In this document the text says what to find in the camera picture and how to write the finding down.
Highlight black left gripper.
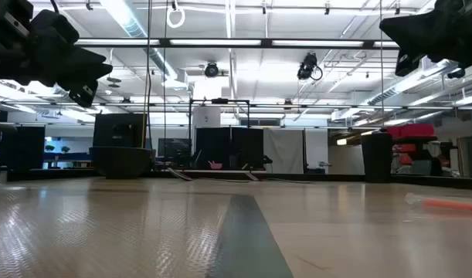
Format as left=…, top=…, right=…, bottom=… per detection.
left=0, top=0, right=114, bottom=92

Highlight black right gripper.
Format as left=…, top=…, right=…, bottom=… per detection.
left=379, top=0, right=472, bottom=66

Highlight black bowl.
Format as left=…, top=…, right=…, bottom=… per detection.
left=88, top=146, right=154, bottom=180

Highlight black cup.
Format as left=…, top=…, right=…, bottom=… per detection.
left=361, top=131, right=394, bottom=184

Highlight orange straw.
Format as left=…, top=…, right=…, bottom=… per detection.
left=404, top=192, right=472, bottom=214

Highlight blue desk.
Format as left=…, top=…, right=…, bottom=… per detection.
left=42, top=152, right=93, bottom=170

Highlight large red bin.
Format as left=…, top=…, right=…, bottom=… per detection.
left=385, top=123, right=436, bottom=140

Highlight dark cabinet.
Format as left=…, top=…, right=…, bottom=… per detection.
left=0, top=125, right=46, bottom=171

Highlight small black monitor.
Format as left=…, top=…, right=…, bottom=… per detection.
left=157, top=137, right=192, bottom=158

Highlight storage shelf rack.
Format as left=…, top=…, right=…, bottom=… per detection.
left=385, top=123, right=455, bottom=178

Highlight overhead light bar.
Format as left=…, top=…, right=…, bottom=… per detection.
left=75, top=37, right=399, bottom=49

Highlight black partition panel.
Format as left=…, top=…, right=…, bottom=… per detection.
left=195, top=127, right=266, bottom=171

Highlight beige placemat with grey border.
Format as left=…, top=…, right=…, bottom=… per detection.
left=0, top=188, right=294, bottom=278

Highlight white hanging sheet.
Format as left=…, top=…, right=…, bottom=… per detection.
left=263, top=128, right=305, bottom=175

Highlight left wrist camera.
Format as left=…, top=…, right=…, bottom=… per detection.
left=68, top=79, right=100, bottom=109

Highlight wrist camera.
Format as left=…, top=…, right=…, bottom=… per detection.
left=68, top=79, right=100, bottom=109
left=394, top=49, right=423, bottom=77

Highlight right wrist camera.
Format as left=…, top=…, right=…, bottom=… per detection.
left=394, top=49, right=423, bottom=77

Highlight hanging black cord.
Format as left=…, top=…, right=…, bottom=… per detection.
left=144, top=0, right=154, bottom=155
left=162, top=0, right=169, bottom=167
left=378, top=0, right=387, bottom=134

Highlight silver ventilation duct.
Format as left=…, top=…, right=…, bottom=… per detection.
left=100, top=0, right=190, bottom=90

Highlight white hanging ring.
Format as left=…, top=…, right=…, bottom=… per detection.
left=165, top=6, right=186, bottom=29

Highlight black ceiling camera with cable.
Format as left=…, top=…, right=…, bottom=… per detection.
left=296, top=52, right=324, bottom=82

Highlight round black ceiling camera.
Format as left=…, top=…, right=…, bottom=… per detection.
left=203, top=61, right=220, bottom=79

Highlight black metal frame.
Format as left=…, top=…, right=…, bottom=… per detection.
left=188, top=98, right=251, bottom=171

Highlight black aluminium table frame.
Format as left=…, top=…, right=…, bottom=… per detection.
left=0, top=168, right=472, bottom=191

